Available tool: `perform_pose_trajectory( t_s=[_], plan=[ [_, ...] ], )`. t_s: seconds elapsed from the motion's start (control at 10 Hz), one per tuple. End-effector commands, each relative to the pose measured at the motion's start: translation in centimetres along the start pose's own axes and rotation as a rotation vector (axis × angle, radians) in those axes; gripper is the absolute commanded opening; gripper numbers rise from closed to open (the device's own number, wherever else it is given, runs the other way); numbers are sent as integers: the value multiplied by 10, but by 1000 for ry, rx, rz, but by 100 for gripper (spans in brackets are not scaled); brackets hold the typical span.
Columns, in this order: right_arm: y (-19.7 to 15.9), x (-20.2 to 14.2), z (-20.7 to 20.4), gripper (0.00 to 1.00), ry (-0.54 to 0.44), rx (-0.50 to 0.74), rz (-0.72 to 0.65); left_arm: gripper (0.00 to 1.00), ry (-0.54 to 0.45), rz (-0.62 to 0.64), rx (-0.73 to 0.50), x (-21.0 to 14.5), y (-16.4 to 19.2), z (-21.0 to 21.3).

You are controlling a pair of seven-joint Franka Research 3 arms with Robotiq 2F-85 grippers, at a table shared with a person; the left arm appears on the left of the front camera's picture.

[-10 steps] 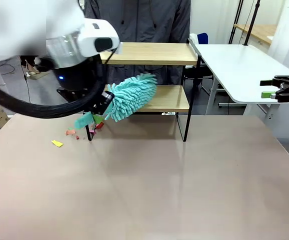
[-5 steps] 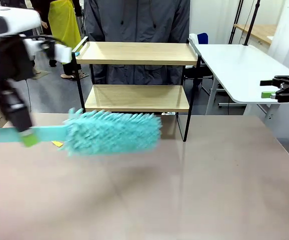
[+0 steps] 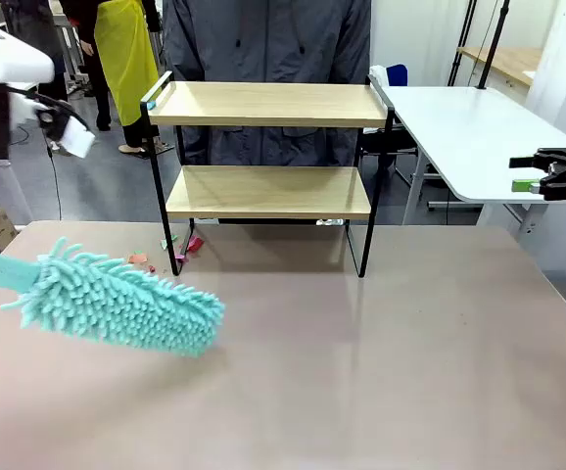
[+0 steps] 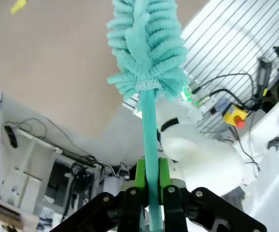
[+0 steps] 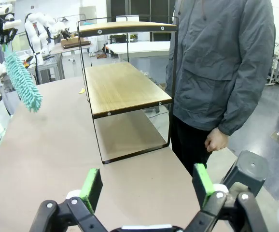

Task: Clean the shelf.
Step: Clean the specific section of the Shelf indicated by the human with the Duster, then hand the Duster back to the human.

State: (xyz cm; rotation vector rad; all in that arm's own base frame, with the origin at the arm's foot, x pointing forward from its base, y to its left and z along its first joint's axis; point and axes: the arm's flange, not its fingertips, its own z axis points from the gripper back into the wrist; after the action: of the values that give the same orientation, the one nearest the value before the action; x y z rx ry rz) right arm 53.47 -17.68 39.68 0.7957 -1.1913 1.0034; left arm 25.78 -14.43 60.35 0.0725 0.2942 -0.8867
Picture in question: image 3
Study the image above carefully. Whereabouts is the teal microfibre duster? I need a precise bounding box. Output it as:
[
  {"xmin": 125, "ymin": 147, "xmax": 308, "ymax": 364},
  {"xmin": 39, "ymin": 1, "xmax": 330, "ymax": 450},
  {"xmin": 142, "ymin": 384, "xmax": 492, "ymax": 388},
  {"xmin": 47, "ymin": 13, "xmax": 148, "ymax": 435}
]
[{"xmin": 0, "ymin": 237, "xmax": 226, "ymax": 358}]

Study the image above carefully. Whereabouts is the large white side table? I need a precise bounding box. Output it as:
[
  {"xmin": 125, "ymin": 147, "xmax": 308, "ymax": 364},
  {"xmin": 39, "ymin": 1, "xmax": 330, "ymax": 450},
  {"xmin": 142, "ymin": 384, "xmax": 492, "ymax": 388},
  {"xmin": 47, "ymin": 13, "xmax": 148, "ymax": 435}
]
[{"xmin": 369, "ymin": 83, "xmax": 566, "ymax": 246}]

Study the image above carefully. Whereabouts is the bystander in dark grey jacket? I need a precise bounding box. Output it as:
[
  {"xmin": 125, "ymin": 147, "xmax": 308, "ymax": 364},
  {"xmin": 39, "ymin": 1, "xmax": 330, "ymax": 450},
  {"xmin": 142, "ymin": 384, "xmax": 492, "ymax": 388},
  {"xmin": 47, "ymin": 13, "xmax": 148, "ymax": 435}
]
[{"xmin": 0, "ymin": 0, "xmax": 71, "ymax": 104}]

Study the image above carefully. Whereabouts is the light wooden background table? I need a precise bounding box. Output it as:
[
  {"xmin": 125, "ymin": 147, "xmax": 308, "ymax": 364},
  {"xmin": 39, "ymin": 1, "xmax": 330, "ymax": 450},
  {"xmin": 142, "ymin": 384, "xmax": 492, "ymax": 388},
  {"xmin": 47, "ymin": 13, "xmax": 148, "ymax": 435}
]
[{"xmin": 456, "ymin": 46, "xmax": 544, "ymax": 97}]

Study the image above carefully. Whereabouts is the bystander in black clothes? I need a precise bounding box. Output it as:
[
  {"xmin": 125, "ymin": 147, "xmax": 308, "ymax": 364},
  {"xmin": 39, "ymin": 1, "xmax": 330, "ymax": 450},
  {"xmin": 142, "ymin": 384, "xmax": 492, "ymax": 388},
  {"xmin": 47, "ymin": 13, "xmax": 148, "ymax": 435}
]
[{"xmin": 60, "ymin": 0, "xmax": 174, "ymax": 159}]

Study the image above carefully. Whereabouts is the black stand pole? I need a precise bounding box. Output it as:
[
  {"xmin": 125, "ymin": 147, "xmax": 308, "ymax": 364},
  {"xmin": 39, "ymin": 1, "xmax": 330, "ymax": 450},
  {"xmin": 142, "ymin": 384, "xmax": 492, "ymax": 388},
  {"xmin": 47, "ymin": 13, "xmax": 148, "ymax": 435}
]
[{"xmin": 476, "ymin": 0, "xmax": 512, "ymax": 90}]

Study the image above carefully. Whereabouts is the black tripod stand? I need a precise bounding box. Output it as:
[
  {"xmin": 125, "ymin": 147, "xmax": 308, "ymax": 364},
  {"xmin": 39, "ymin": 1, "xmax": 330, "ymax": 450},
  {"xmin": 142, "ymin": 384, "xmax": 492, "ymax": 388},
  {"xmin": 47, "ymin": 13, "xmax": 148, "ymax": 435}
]
[{"xmin": 448, "ymin": 0, "xmax": 480, "ymax": 88}]

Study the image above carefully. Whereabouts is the yellow apron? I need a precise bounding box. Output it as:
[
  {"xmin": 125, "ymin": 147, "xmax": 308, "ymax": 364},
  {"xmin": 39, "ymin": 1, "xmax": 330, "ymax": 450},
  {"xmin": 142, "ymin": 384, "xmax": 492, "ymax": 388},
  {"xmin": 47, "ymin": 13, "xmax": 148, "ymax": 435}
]
[{"xmin": 93, "ymin": 0, "xmax": 161, "ymax": 127}]

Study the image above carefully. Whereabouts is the black office chair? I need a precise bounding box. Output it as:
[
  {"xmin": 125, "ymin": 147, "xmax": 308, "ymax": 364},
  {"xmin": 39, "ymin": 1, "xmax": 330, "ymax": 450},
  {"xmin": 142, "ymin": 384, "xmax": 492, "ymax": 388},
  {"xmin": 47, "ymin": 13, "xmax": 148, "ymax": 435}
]
[{"xmin": 360, "ymin": 124, "xmax": 420, "ymax": 197}]

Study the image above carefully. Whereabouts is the blue chair back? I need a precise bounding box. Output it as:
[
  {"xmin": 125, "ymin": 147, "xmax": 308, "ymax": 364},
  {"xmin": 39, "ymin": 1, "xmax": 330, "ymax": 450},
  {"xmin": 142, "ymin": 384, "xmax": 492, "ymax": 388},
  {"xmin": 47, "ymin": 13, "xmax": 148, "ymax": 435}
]
[{"xmin": 384, "ymin": 63, "xmax": 410, "ymax": 88}]

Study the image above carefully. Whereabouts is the person in grey jacket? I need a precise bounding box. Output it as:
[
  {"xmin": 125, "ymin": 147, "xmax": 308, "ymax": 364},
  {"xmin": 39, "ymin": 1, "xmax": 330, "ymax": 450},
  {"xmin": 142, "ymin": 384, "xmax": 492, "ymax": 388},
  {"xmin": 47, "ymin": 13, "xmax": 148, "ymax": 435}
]
[{"xmin": 161, "ymin": 0, "xmax": 373, "ymax": 167}]

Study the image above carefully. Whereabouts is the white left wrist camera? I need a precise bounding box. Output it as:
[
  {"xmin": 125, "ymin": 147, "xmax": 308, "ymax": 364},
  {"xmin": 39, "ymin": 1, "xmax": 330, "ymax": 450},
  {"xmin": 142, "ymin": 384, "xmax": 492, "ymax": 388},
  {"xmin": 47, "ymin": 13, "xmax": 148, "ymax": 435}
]
[{"xmin": 37, "ymin": 97, "xmax": 97, "ymax": 160}]

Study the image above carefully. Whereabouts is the thin black floor cable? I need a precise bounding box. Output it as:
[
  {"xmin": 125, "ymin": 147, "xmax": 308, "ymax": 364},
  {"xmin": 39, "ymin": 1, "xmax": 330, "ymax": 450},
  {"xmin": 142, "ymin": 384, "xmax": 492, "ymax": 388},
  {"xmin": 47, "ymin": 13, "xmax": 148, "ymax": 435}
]
[{"xmin": 45, "ymin": 141, "xmax": 64, "ymax": 221}]

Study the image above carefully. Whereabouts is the two-tier wooden black-frame shelf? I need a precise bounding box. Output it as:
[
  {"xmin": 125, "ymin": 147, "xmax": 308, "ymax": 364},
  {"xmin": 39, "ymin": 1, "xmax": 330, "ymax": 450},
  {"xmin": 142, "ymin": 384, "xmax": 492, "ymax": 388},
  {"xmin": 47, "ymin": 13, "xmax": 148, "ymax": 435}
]
[{"xmin": 139, "ymin": 70, "xmax": 398, "ymax": 279}]

